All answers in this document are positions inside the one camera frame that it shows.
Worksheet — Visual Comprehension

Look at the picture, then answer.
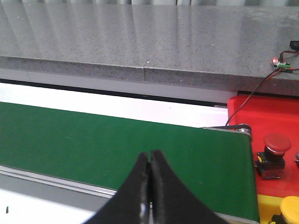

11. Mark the green conveyor belt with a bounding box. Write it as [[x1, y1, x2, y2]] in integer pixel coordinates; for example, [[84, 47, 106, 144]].
[[0, 103, 260, 222]]

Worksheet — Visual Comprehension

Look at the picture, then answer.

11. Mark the yellow mushroom push button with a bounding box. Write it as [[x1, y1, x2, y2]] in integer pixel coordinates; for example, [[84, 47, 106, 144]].
[[268, 196, 299, 224]]

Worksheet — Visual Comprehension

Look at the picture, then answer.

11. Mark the yellow plastic tray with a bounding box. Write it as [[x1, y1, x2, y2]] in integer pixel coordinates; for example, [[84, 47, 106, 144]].
[[258, 195, 284, 224]]

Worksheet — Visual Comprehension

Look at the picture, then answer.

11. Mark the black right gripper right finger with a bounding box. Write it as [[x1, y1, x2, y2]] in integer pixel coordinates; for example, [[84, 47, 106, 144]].
[[150, 150, 227, 224]]

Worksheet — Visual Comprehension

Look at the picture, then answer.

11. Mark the red plastic tray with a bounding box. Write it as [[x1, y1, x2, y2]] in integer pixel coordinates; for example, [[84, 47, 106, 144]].
[[228, 95, 299, 197]]

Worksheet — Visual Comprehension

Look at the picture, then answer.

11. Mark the small green circuit board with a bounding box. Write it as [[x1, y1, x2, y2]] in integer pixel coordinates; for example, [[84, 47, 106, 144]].
[[270, 41, 299, 73]]

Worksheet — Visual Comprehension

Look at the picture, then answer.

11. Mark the grey granite counter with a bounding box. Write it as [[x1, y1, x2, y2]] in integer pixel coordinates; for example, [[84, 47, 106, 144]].
[[0, 1, 299, 91]]

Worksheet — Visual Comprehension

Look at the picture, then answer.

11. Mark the aluminium conveyor frame rail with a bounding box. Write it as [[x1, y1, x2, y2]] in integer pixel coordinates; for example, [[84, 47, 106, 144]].
[[0, 165, 117, 198]]

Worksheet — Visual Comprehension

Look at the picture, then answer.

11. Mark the white pleated curtain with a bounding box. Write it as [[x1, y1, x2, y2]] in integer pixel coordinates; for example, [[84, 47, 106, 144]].
[[0, 0, 299, 7]]

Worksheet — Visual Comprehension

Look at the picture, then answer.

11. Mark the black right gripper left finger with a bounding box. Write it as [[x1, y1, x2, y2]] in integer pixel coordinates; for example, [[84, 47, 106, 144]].
[[85, 153, 150, 224]]

